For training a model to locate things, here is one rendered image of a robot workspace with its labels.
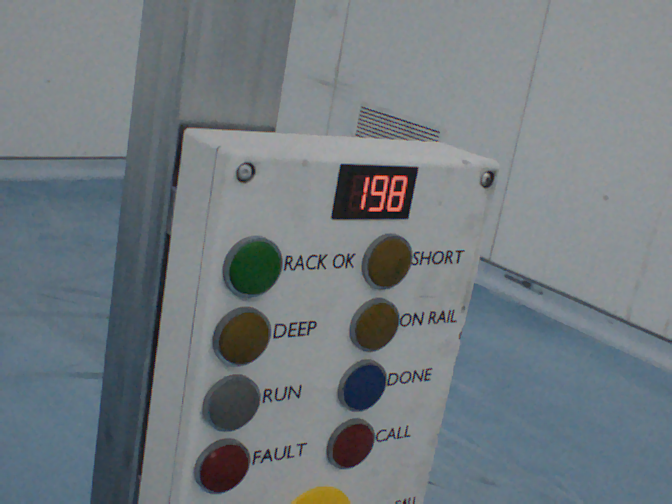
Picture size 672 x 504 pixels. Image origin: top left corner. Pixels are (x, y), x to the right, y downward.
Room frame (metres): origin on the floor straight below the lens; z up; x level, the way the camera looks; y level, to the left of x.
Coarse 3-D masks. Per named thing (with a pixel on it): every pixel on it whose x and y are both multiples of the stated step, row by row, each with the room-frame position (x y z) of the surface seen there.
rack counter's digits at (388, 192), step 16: (352, 176) 0.43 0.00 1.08; (368, 176) 0.44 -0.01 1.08; (384, 176) 0.45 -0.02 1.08; (400, 176) 0.45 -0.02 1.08; (352, 192) 0.44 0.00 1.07; (368, 192) 0.44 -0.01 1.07; (384, 192) 0.45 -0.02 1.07; (400, 192) 0.45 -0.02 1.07; (352, 208) 0.44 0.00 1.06; (368, 208) 0.44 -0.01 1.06; (384, 208) 0.45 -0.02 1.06; (400, 208) 0.45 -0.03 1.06
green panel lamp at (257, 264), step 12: (240, 252) 0.40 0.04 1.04; (252, 252) 0.40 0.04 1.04; (264, 252) 0.40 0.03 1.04; (276, 252) 0.41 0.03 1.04; (240, 264) 0.40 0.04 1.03; (252, 264) 0.40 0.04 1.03; (264, 264) 0.40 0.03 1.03; (276, 264) 0.41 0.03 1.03; (240, 276) 0.40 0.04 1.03; (252, 276) 0.40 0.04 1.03; (264, 276) 0.40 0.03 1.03; (276, 276) 0.41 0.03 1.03; (240, 288) 0.40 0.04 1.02; (252, 288) 0.40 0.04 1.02; (264, 288) 0.41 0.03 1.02
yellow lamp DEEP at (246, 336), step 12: (252, 312) 0.41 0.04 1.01; (228, 324) 0.40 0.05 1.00; (240, 324) 0.40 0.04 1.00; (252, 324) 0.40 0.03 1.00; (264, 324) 0.41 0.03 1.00; (228, 336) 0.40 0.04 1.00; (240, 336) 0.40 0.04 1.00; (252, 336) 0.40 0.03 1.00; (264, 336) 0.41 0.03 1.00; (228, 348) 0.40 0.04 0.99; (240, 348) 0.40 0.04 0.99; (252, 348) 0.40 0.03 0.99; (264, 348) 0.41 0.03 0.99; (228, 360) 0.40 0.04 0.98; (240, 360) 0.40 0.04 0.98; (252, 360) 0.41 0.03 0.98
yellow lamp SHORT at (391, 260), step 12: (396, 240) 0.45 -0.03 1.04; (384, 252) 0.45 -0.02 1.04; (396, 252) 0.45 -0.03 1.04; (408, 252) 0.46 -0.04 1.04; (372, 264) 0.44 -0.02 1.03; (384, 264) 0.45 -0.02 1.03; (396, 264) 0.45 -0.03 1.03; (408, 264) 0.46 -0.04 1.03; (372, 276) 0.45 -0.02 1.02; (384, 276) 0.45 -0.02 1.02; (396, 276) 0.45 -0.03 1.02
